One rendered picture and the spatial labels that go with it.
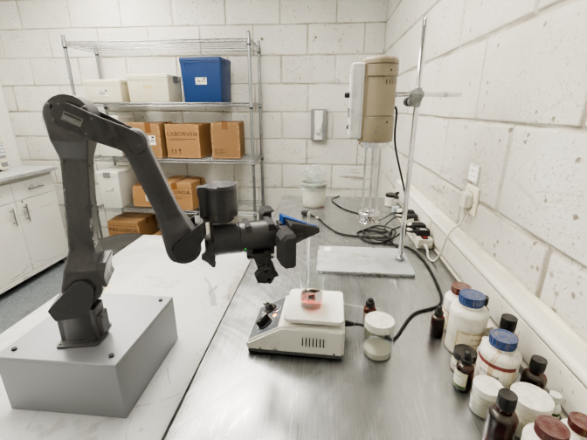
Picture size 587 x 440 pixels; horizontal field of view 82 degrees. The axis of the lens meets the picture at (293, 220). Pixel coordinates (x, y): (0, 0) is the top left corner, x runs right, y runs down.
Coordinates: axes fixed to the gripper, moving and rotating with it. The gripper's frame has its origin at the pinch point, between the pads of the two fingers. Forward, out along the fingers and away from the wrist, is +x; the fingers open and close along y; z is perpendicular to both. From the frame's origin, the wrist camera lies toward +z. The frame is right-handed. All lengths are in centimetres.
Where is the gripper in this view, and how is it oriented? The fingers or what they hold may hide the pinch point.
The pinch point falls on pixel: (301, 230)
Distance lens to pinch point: 65.6
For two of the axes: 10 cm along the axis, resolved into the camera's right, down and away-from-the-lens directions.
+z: -0.1, 9.5, 3.2
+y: 2.9, 3.0, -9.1
